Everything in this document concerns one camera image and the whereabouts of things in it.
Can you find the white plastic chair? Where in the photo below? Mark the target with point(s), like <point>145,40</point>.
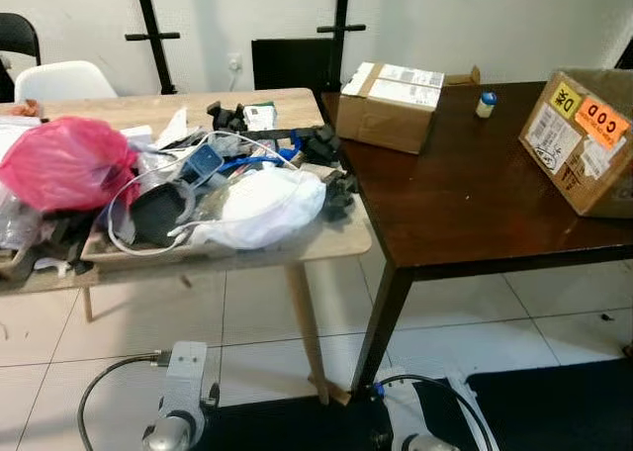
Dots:
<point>64,80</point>

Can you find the black upright stand pole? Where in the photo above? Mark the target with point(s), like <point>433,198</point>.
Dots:
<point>341,27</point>

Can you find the white wall socket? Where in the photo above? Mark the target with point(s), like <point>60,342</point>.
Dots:
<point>235,63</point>

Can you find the clear plastic bag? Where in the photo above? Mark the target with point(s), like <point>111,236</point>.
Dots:
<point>15,224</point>

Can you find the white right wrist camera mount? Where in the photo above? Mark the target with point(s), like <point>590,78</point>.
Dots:
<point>401,406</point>

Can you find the dark brown wooden table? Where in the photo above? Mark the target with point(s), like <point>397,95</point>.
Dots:
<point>465,179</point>

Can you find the light wooden table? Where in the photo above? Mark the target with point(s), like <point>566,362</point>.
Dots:
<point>99,107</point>

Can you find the black chair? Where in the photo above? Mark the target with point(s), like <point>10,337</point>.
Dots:
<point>18,36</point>

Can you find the cardboard box with white label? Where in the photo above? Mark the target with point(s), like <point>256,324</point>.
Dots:
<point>386,120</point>

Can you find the brown cardboard piece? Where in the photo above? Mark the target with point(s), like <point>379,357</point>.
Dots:
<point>463,76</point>

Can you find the black round flat item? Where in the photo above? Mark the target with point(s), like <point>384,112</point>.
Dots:
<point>158,214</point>

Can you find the small white bottle blue cap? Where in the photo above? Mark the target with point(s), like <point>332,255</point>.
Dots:
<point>486,105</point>

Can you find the small blue box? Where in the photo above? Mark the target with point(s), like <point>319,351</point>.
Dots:
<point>204,161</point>

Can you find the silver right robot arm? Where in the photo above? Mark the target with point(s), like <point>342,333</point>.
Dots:
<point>423,443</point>

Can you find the black floor mat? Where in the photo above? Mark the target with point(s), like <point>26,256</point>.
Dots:
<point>554,411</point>

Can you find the black slanted stand pole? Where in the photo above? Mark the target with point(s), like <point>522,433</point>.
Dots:
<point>153,36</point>

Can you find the cardboard box with orange sticker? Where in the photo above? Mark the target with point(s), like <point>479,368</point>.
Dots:
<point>584,164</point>

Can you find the small white green box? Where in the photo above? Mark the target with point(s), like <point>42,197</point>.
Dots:
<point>261,116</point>

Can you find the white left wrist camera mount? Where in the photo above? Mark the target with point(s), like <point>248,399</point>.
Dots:
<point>186,370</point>

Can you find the white plastic bag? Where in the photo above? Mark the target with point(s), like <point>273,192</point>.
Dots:
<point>265,206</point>

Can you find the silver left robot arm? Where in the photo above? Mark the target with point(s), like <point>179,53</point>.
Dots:
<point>170,435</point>

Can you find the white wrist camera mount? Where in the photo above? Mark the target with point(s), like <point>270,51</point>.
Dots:
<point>186,370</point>
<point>401,406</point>

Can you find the black flat panel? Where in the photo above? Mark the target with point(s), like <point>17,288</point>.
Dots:
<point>292,65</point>

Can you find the pink plastic bag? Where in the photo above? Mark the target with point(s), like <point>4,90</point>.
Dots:
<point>64,164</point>

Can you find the white paper sheet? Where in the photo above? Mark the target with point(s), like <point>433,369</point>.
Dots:
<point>173,128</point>

